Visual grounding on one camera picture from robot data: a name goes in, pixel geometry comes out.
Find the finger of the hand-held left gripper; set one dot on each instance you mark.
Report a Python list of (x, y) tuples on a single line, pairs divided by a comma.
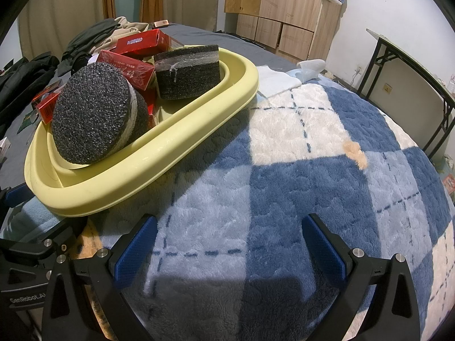
[(17, 197), (35, 247)]

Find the light blue towel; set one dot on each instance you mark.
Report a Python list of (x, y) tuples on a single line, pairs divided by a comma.
[(309, 71)]

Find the blue white checkered blanket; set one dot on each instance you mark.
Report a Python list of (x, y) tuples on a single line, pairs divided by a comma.
[(284, 184)]

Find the dark green garment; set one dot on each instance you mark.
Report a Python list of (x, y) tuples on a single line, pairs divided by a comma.
[(92, 35)]

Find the shiny red carton gold text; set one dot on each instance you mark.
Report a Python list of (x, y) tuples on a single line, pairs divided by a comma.
[(124, 65)]

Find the black folding table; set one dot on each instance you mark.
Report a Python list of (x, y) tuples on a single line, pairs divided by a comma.
[(408, 55)]

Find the wooden wardrobe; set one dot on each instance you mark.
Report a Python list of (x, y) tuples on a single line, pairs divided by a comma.
[(291, 0)]

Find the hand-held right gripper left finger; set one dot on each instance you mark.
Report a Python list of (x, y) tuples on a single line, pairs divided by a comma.
[(137, 248)]

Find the black foam disc grey band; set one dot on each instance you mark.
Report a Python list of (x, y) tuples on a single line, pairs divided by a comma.
[(92, 113), (188, 78)]

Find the beige garment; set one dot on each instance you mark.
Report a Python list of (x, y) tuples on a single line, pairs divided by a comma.
[(121, 30)]

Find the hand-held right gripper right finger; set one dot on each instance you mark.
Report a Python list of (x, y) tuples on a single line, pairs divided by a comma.
[(323, 248)]

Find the silver and red box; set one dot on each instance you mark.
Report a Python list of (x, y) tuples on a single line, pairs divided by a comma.
[(46, 108)]

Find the small brown box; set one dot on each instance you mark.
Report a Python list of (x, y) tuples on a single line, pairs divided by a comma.
[(160, 23)]

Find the white towel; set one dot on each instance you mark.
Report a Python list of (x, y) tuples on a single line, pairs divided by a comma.
[(275, 78)]

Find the pale yellow plastic basin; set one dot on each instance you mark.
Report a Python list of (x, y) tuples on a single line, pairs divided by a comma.
[(160, 149)]

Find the red box white lettering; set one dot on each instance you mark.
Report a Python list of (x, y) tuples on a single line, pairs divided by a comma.
[(142, 41)]

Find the black clothing pile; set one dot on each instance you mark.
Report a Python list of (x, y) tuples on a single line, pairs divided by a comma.
[(25, 78)]

